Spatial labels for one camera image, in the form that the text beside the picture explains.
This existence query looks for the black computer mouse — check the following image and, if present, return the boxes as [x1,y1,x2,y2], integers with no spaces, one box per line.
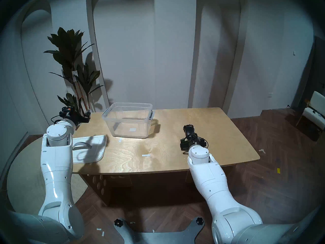
[183,124,195,138]

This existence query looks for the round beige rug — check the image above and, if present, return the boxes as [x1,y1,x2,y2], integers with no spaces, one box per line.
[7,130,89,217]

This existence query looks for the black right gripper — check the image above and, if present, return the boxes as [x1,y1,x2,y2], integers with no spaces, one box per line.
[180,134,206,151]

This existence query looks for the white lid with grey handle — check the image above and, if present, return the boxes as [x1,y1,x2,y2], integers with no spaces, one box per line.
[72,135,107,164]

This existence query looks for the clear plastic storage container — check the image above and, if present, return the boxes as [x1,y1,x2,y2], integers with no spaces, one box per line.
[102,102,155,139]

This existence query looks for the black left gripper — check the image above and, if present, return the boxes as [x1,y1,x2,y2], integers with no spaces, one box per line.
[60,106,91,124]

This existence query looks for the tall green leafy plant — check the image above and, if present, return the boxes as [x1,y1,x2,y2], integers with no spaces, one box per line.
[43,27,104,120]

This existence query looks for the grey metal robot base plate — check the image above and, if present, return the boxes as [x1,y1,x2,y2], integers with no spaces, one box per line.
[113,217,205,244]

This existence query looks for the white upholstered chair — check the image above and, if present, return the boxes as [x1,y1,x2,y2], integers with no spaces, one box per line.
[296,91,325,131]

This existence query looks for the light wooden table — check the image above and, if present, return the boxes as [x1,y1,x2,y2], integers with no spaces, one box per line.
[65,108,261,207]

